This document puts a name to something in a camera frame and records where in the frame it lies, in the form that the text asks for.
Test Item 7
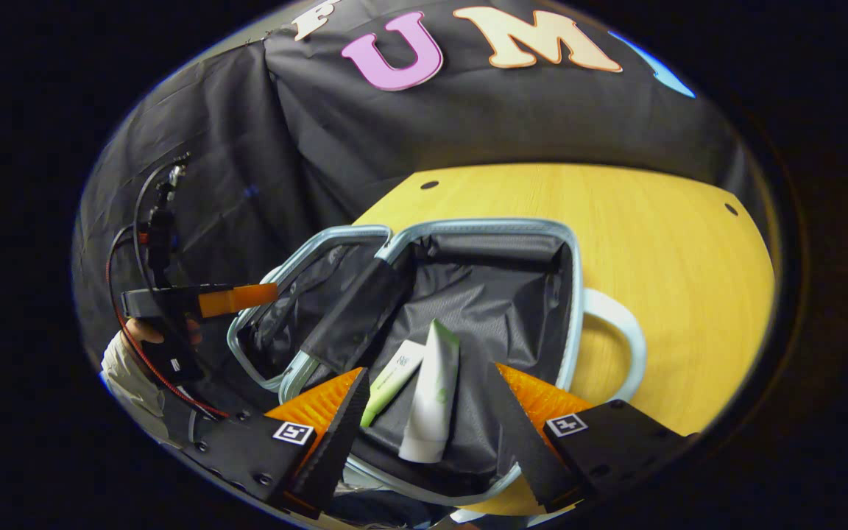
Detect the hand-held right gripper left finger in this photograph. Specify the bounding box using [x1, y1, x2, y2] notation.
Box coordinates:
[183, 366, 371, 520]

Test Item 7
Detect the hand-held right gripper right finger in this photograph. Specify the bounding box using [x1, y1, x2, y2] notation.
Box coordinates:
[486, 361, 699, 514]

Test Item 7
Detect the large white tube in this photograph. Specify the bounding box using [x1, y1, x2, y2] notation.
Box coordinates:
[397, 318, 462, 464]

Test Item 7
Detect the light blue suitcase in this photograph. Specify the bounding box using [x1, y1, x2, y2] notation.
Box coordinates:
[227, 217, 648, 527]

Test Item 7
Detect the black backdrop cloth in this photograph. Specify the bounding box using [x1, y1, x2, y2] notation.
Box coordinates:
[74, 0, 756, 369]

